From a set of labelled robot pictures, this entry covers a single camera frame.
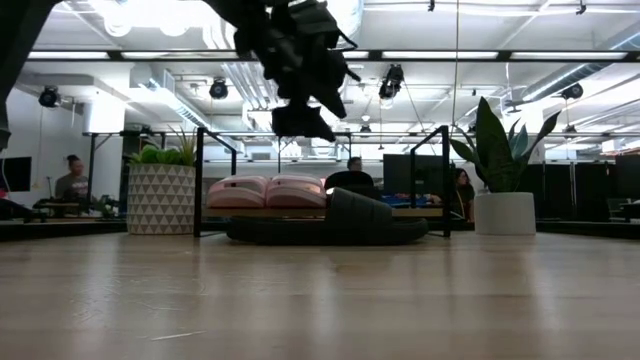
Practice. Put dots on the snake plant in white pot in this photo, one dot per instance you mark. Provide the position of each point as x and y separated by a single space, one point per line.
505 215

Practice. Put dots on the overhead light bar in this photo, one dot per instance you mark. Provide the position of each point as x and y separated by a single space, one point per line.
440 55

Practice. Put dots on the pink slide sandal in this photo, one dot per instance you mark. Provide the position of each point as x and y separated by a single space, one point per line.
295 197
235 197

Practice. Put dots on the wooden shelf with black frame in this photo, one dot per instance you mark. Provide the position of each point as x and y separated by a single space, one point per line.
420 212

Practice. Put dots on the black wall monitor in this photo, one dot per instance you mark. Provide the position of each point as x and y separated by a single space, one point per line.
15 175

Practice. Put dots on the black partition wall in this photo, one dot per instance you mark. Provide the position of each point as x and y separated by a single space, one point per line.
590 190

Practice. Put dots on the succulent in patterned pot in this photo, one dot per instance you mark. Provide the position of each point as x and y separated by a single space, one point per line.
160 200

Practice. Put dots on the black slide sandal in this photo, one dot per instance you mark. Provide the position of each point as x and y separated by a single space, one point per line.
300 125
350 225

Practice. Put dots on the person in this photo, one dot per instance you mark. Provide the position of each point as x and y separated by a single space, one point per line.
465 195
350 180
74 187

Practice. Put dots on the black ceiling spotlight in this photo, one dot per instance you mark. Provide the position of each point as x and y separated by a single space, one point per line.
49 97
391 85
572 91
218 90

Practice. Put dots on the black metal rig frame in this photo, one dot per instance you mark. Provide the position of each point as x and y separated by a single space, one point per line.
60 230

